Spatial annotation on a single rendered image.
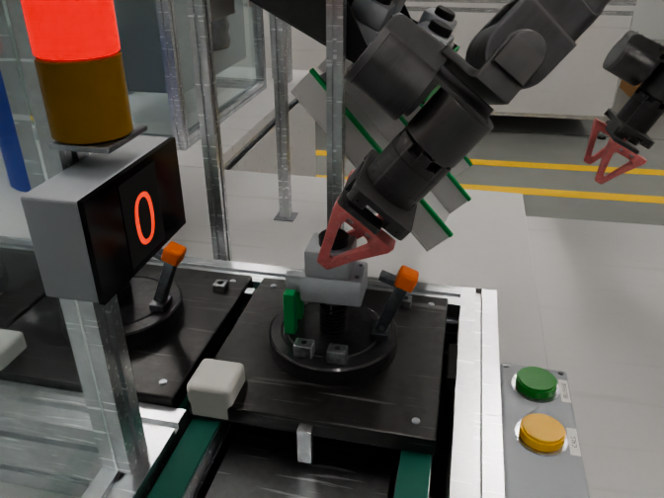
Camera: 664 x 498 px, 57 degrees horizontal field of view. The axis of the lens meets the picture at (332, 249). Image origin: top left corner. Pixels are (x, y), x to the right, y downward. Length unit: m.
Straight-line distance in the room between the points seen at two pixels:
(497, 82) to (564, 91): 4.17
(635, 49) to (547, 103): 3.59
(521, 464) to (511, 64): 0.34
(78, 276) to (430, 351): 0.40
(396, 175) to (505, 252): 0.61
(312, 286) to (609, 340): 0.49
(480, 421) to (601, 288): 0.50
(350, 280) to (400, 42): 0.23
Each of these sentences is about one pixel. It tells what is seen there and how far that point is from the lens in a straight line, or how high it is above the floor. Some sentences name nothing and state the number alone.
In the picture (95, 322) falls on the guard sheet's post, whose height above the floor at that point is 1.12.
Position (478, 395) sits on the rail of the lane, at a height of 0.95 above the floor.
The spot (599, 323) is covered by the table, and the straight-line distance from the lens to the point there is 0.98.
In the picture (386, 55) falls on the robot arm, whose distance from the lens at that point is 0.51.
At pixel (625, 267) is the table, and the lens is 1.15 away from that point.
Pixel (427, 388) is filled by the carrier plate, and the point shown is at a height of 0.97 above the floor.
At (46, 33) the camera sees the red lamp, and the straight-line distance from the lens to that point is 0.39.
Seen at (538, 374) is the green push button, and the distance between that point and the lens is 0.67.
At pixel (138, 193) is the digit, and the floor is 1.22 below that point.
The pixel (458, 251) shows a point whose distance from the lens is 1.11.
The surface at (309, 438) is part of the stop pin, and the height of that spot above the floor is 0.96.
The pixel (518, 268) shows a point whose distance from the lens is 1.08.
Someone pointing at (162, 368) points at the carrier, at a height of 0.97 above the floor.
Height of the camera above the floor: 1.38
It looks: 28 degrees down
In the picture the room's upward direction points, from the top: straight up
